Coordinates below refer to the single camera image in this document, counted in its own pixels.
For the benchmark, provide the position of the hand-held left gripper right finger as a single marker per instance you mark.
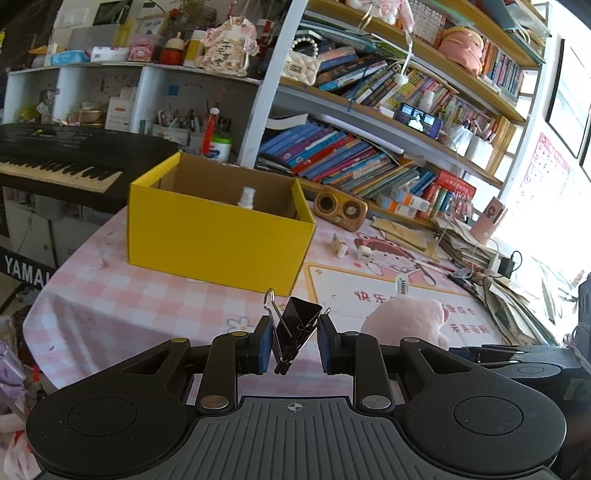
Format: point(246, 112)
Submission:
point(325, 346)

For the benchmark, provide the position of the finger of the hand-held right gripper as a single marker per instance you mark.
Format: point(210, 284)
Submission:
point(521, 357)

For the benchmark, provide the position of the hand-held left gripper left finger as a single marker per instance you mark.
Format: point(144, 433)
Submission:
point(265, 346)

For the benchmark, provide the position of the black binder clip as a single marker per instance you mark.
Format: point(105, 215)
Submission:
point(298, 323)

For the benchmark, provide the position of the yellow cardboard box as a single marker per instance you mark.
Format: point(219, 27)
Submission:
point(212, 240)

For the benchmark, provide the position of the white spray bottle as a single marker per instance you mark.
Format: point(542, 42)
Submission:
point(247, 198)

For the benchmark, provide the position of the white desktop shelf unit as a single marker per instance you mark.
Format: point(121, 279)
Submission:
point(157, 87)

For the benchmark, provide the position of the pile of papers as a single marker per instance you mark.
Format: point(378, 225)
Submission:
point(503, 300)

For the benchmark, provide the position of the pink printed desk mat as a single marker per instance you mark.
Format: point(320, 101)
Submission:
point(341, 286)

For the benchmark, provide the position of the pink plush toy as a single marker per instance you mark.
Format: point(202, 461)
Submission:
point(406, 323)

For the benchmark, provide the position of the black power adapter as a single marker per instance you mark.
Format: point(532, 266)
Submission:
point(510, 265)

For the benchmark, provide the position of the white charger plug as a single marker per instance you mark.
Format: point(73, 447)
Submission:
point(364, 255)

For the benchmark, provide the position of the brown retro radio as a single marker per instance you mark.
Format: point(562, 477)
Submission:
point(340, 210)

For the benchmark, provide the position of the pink checked tablecloth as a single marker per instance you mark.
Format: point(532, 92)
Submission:
point(115, 295)

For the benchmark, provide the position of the red box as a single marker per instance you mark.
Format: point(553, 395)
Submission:
point(455, 191)

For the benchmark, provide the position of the row of colourful books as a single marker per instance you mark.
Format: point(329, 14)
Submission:
point(341, 161)

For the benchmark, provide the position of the white jar with green lid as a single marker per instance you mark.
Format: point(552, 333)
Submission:
point(220, 148)

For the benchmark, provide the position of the red tube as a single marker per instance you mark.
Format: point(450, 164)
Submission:
point(209, 131)

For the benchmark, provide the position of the pen holder with pens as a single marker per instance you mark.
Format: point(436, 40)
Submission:
point(173, 131)

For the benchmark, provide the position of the smartphone with lit screen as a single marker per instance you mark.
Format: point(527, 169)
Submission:
point(419, 121)

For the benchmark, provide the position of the white box with orange label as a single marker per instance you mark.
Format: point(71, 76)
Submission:
point(120, 114)

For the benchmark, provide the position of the stack of dark books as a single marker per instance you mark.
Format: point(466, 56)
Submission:
point(364, 74)

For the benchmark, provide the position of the black electronic keyboard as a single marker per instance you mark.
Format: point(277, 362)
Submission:
point(69, 152)

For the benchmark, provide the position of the white quilted purse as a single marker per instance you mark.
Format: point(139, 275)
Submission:
point(301, 67)

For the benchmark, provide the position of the lucky cat figurine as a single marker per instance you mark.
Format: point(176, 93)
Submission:
point(228, 48)

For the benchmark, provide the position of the white and yellow bottle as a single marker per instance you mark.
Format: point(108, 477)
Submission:
point(194, 48)

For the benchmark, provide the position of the pink plush bag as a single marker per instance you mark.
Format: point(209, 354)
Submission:
point(461, 48)

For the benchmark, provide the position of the pink patterned box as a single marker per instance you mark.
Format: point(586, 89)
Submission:
point(145, 51)

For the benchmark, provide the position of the white tissue pack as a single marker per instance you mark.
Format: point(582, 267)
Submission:
point(108, 54)

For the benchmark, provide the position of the blue tissue pack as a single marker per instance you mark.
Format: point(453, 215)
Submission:
point(69, 57)

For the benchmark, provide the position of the silver laptop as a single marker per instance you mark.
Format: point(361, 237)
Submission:
point(92, 37)

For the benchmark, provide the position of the pink wall poster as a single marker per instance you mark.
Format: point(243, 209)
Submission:
point(549, 161)

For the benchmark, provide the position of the framed wall picture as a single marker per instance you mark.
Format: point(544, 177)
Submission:
point(570, 97)

